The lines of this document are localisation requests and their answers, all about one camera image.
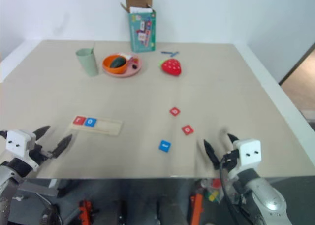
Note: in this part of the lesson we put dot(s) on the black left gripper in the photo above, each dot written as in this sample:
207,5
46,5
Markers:
40,154

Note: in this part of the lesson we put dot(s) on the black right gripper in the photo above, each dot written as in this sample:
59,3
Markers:
231,161

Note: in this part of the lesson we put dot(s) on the wooden tile rack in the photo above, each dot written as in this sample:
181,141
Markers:
108,127

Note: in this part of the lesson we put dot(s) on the red letter b tile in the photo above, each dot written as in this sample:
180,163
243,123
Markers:
175,111

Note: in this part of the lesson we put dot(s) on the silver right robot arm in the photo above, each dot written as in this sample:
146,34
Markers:
265,195

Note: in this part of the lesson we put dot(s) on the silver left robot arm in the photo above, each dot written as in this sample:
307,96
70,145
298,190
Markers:
9,175

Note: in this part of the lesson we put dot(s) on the blue letter tile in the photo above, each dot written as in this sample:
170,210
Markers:
165,145

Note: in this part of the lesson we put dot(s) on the clear bag of toys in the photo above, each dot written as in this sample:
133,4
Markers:
214,193

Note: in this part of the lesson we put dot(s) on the orange black tool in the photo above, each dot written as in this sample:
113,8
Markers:
197,209
85,211

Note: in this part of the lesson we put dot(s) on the pale green cup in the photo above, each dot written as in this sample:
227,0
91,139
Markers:
88,63

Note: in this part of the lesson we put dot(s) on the red toy strawberry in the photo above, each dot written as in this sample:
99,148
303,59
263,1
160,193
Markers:
172,67

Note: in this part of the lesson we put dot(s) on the orange bowl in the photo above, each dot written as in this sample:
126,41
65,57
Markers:
107,63

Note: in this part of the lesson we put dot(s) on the dark green toy avocado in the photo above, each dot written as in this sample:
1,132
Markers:
117,62

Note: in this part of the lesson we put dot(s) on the brown door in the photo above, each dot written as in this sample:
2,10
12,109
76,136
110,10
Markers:
302,84

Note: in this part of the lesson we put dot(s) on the pink plate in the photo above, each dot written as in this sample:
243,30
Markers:
134,72

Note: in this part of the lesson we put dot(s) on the blue stick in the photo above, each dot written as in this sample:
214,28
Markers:
166,52

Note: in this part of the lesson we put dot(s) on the white pink toy food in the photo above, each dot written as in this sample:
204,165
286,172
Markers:
129,57

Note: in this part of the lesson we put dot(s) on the teal cardboard game box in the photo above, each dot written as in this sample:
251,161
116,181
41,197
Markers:
142,31

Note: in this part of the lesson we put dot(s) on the white paper sheets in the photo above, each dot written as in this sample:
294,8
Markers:
140,9

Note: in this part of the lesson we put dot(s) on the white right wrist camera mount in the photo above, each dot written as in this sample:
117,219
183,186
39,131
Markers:
248,152

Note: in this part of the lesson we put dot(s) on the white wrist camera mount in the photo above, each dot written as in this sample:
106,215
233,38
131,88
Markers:
248,152
18,143

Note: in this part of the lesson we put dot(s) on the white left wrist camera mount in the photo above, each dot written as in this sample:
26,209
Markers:
18,143

